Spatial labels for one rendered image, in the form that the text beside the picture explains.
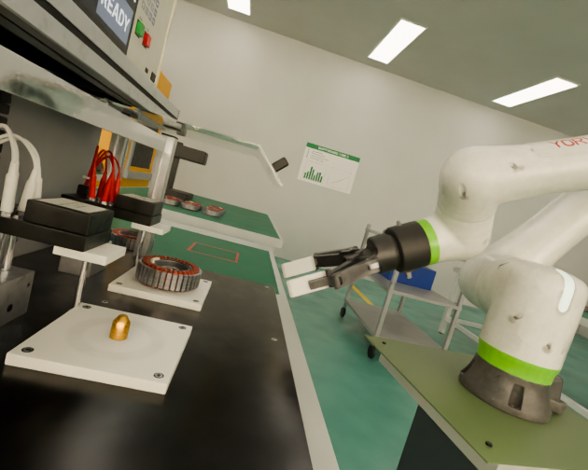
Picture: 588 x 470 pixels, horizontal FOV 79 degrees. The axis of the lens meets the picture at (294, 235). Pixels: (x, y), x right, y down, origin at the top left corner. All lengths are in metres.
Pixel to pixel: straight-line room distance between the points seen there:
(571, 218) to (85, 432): 0.88
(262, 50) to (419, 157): 2.98
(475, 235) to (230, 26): 5.73
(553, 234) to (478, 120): 6.07
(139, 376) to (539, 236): 0.78
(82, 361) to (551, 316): 0.66
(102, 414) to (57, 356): 0.09
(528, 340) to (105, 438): 0.61
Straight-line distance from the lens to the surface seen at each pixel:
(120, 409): 0.39
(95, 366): 0.42
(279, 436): 0.40
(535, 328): 0.71
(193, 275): 0.66
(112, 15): 0.60
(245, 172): 5.75
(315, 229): 5.87
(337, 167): 5.91
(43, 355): 0.44
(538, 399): 0.76
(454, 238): 0.72
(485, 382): 0.74
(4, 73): 0.37
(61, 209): 0.43
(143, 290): 0.64
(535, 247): 0.89
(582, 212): 0.94
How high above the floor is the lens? 0.99
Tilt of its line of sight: 6 degrees down
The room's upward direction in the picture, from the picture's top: 16 degrees clockwise
